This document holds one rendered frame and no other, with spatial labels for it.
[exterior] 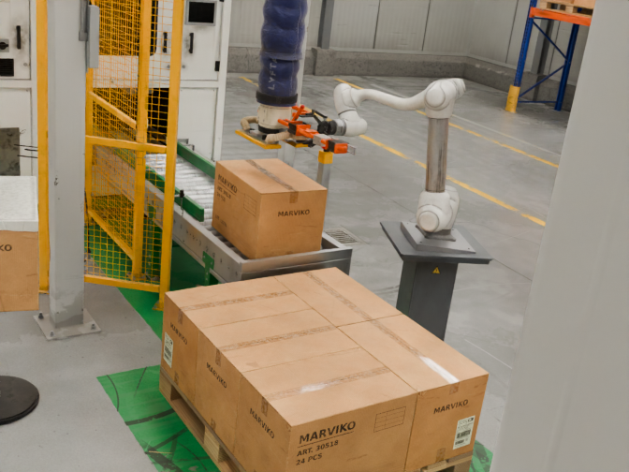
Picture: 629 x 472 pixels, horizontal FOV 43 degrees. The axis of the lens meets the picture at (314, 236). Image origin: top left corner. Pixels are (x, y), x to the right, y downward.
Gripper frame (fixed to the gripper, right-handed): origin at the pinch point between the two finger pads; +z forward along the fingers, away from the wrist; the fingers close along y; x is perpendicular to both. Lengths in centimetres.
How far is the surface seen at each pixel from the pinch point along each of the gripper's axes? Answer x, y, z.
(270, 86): 19.3, -18.1, 8.4
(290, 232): -5, 56, 3
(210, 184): 128, 72, -16
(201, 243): 37, 74, 34
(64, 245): 60, 76, 104
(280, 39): 16.4, -42.7, 7.2
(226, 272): 5, 78, 34
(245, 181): 17.1, 32.1, 20.2
